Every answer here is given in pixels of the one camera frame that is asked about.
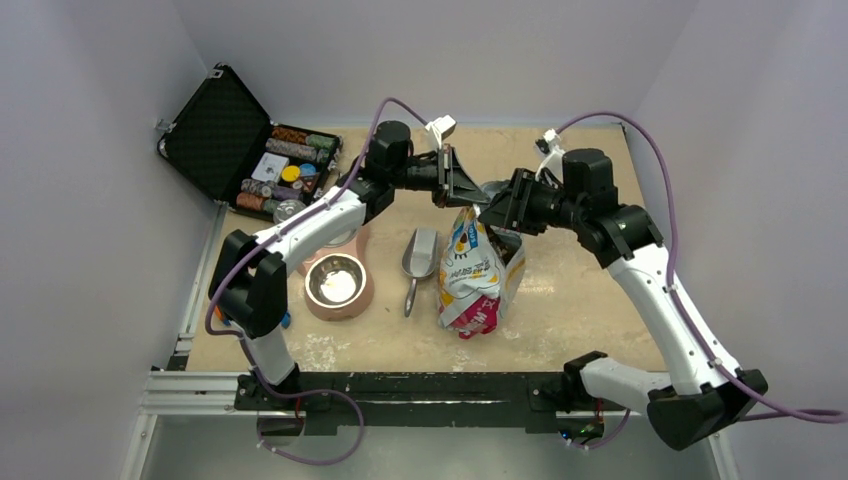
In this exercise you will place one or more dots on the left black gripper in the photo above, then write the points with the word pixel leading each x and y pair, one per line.
pixel 454 182

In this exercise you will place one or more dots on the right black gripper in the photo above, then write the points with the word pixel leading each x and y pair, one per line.
pixel 512 209

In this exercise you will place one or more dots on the pet food bag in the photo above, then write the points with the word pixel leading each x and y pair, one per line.
pixel 479 274

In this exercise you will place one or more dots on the metal food scoop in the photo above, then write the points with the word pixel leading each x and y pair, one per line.
pixel 419 261

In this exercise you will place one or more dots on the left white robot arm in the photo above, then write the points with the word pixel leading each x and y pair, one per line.
pixel 249 284

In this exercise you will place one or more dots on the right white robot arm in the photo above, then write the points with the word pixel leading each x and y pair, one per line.
pixel 704 388

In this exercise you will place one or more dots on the pink double pet bowl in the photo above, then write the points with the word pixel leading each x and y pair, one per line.
pixel 337 283

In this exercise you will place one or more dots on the clear water bottle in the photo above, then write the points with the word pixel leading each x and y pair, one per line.
pixel 287 209

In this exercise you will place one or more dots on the black poker chip case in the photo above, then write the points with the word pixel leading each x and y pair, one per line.
pixel 226 145

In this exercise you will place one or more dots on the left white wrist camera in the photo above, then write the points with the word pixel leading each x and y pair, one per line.
pixel 438 130

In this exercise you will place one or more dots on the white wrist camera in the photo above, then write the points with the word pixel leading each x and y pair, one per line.
pixel 438 130
pixel 550 152

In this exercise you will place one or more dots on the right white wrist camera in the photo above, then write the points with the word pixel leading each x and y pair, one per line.
pixel 550 152

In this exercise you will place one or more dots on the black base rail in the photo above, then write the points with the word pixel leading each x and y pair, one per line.
pixel 536 402

